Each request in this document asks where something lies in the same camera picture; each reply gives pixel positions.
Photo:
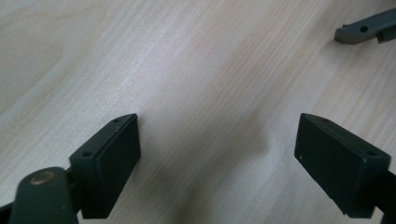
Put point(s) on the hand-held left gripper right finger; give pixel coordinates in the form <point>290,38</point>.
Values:
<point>339,168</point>

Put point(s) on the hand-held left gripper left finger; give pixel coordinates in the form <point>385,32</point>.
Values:
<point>106,168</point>

